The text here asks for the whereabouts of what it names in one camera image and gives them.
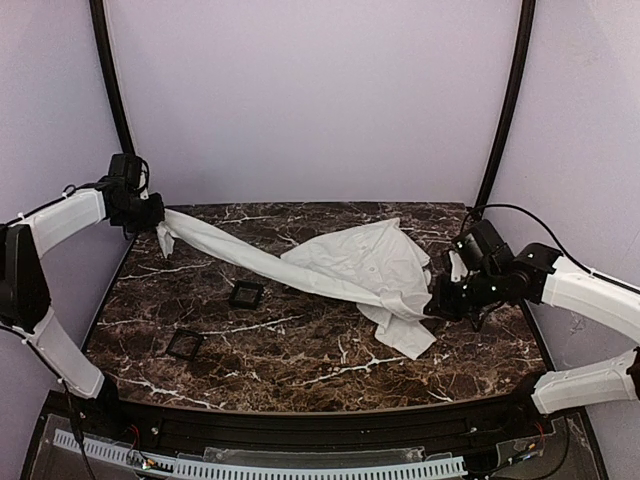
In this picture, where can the white button shirt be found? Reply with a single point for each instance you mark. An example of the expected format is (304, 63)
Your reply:
(375, 266)

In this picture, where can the black frame post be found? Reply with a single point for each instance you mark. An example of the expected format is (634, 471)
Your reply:
(511, 96)
(109, 75)

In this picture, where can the black front table rail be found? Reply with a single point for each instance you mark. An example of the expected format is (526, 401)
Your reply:
(459, 426)

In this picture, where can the black square box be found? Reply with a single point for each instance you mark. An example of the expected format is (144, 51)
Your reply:
(246, 295)
(184, 344)

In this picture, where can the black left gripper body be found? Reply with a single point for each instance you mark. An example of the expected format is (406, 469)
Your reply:
(151, 212)

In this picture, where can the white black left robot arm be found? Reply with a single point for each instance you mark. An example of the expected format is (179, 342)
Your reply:
(26, 305)

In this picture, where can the black square box near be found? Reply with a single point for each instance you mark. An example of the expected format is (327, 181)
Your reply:
(184, 344)

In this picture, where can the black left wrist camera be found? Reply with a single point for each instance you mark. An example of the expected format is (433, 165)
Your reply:
(132, 170)

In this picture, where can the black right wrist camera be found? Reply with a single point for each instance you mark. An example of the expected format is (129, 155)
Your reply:
(479, 249)

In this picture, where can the black square box far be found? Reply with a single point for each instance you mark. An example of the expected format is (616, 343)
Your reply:
(246, 295)

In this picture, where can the white slotted cable duct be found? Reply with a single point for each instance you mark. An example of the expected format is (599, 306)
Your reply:
(215, 463)

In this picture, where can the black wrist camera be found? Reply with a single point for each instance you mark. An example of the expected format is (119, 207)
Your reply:
(479, 249)
(132, 170)

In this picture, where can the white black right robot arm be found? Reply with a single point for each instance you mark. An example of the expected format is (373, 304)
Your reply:
(549, 277)

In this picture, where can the black left frame post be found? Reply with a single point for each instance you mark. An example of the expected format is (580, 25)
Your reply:
(109, 75)

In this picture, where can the black right frame post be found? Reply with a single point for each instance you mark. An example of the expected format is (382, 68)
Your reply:
(511, 96)

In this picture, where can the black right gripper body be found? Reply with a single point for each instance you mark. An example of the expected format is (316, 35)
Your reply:
(441, 298)

